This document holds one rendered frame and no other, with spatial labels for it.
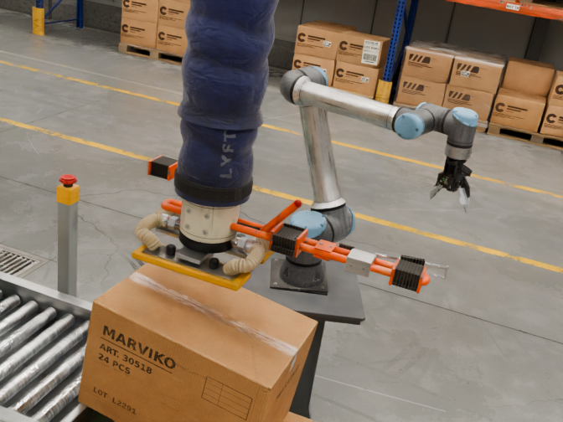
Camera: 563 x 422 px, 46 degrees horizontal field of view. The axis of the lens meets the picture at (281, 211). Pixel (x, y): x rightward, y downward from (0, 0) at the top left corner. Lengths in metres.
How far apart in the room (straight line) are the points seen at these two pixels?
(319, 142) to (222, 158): 0.99
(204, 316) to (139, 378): 0.27
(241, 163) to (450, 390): 2.21
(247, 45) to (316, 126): 1.06
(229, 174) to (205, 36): 0.37
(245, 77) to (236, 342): 0.79
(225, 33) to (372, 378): 2.35
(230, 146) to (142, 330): 0.61
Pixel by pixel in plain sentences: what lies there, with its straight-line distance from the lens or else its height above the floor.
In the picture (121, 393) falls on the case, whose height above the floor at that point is 0.71.
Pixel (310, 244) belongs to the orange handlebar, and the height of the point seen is 1.29.
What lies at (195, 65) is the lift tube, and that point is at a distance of 1.78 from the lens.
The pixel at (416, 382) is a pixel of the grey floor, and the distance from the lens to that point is 3.71.
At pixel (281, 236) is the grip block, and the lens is 1.87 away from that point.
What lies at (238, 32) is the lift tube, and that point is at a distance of 1.73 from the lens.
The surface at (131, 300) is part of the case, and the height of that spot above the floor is 1.00.
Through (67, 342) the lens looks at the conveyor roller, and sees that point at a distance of 2.73.
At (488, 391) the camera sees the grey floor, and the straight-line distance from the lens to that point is 3.83.
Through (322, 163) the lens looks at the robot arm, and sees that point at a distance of 2.76.
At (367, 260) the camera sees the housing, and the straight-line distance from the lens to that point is 1.84.
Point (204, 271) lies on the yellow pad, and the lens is 1.92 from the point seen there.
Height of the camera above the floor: 2.12
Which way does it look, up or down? 23 degrees down
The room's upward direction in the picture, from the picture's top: 9 degrees clockwise
